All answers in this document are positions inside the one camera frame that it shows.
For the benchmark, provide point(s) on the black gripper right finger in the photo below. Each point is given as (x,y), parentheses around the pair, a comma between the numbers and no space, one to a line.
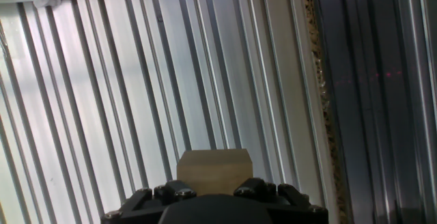
(290,203)

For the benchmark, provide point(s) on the brown cardboard board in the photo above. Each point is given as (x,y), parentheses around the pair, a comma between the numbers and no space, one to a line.
(322,91)

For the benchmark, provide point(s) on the light wooden block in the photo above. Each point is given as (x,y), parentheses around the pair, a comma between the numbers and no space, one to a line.
(215,171)

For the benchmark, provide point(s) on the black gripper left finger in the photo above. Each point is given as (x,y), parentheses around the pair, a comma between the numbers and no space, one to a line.
(143,207)

